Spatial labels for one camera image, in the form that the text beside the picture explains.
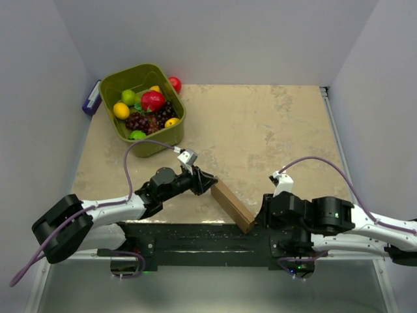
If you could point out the green pear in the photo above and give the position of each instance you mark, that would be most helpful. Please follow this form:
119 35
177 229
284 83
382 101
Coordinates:
129 97

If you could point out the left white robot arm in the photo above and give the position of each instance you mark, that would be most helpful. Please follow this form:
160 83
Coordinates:
62 230

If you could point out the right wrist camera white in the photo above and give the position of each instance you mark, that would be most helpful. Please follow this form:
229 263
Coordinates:
282 182

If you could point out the red pomegranate in bin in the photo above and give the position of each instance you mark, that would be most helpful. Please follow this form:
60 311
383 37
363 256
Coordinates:
152 101

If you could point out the yellow lemon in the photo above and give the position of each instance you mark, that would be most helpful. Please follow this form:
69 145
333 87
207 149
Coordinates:
121 111
171 122

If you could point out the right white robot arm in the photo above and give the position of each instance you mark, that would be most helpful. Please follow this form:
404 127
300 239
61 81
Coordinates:
329 223

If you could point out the yellow lemon right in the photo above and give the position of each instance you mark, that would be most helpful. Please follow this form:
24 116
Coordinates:
171 122

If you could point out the brown cardboard box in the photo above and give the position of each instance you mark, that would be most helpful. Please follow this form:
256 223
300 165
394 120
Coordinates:
233 207

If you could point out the yellow lemon left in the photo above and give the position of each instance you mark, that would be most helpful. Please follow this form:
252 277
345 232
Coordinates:
121 111

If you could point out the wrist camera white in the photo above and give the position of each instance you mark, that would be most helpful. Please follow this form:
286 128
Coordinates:
187 157
282 182

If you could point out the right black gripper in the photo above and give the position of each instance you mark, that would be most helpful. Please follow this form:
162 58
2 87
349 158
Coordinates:
266 219

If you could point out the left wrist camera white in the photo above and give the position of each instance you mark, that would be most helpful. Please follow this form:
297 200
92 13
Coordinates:
187 157

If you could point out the red apple outside bin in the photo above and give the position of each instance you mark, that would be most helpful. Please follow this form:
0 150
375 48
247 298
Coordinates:
176 83

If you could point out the dark purple grape bunch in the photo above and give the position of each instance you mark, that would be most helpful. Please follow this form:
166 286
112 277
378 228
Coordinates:
151 122

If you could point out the green fruit front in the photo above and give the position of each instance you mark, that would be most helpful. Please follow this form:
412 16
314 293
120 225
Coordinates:
137 135

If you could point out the aluminium frame rail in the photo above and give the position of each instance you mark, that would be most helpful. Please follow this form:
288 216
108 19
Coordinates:
324 94

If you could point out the yellow fruit at back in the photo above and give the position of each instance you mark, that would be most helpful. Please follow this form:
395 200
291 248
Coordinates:
155 88

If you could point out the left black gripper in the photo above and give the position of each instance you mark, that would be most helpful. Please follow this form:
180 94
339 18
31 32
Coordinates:
200 181

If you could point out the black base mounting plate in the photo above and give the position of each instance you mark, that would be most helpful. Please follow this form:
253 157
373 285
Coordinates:
149 246

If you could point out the blue white small box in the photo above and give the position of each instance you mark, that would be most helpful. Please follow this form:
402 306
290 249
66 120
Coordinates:
93 101

